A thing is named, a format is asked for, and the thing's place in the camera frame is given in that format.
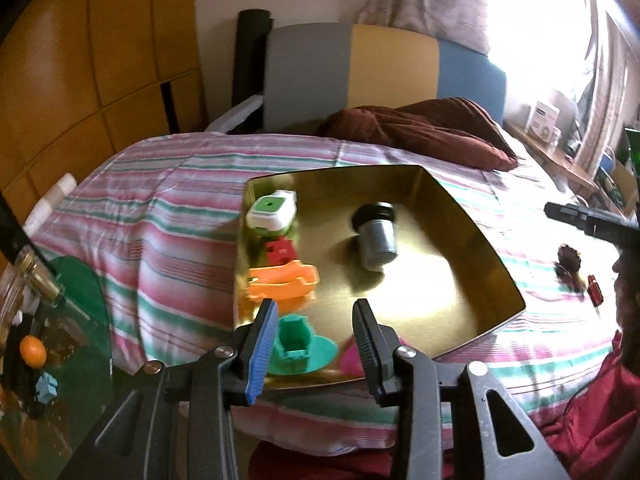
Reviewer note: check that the patterned curtain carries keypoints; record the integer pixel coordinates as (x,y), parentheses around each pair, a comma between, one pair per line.
(425,0)

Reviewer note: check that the gold metal tray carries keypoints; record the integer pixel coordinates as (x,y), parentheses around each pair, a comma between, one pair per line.
(425,285)

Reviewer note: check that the dark glass spice jar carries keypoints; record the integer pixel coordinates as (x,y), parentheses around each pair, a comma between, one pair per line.
(377,245)

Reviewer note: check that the light blue toy block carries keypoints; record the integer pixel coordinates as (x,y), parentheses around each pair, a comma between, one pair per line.
(46,387)

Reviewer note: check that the white paper cup stack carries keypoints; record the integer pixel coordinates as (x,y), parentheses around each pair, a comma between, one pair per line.
(60,190)

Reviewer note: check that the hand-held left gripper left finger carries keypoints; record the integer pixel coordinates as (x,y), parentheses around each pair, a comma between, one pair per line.
(260,355)

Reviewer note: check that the striped bed blanket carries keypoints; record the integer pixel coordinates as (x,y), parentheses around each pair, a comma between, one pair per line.
(165,240)

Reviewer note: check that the white and green square container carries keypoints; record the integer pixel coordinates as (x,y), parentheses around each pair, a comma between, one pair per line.
(272,210)

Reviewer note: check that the tall black box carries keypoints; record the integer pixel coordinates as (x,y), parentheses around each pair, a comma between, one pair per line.
(10,230)

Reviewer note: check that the white box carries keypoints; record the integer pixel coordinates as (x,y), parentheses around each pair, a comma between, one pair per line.
(544,117)

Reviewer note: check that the dark brown figurine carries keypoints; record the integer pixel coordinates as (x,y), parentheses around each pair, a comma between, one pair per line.
(570,257)

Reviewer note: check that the small red toy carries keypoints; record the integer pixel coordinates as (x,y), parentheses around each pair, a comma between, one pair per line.
(594,291)

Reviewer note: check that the black rolled mat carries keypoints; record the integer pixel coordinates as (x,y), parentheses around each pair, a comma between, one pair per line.
(250,55)

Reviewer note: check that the brown pillow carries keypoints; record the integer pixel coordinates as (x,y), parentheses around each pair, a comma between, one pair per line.
(425,130)

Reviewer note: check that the glass bottle with gold cap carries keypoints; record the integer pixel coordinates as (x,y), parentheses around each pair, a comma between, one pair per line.
(40,280)

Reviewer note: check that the grey yellow blue headboard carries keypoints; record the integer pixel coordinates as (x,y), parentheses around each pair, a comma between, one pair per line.
(310,75)

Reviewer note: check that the wooden shelf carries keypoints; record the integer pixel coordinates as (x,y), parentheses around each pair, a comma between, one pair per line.
(555,160)

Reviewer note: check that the person's red clothing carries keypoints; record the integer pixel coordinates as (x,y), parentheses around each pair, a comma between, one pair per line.
(600,410)

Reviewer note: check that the green toy hat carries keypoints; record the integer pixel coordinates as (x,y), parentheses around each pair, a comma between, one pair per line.
(295,342)

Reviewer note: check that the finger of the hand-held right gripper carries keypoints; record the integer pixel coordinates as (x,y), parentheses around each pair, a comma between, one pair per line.
(590,220)

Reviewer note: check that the orange fruit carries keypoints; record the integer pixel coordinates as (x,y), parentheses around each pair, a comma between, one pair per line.
(33,351)

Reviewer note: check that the orange plastic toy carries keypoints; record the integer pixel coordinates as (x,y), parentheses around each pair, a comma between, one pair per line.
(285,280)

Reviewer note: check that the wooden wardrobe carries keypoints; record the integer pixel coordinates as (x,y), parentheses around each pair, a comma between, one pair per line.
(100,35)

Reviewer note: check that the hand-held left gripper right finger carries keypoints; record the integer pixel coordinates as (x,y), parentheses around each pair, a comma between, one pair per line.
(375,360)

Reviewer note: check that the pink plastic toy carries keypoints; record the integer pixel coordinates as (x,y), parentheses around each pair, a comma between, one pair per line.
(352,360)

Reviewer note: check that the bright window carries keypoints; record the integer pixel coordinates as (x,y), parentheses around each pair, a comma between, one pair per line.
(540,25)

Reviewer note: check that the red toy block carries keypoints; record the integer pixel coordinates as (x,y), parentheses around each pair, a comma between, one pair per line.
(280,251)

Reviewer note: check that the green glass side table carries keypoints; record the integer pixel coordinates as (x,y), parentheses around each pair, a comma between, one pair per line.
(85,290)

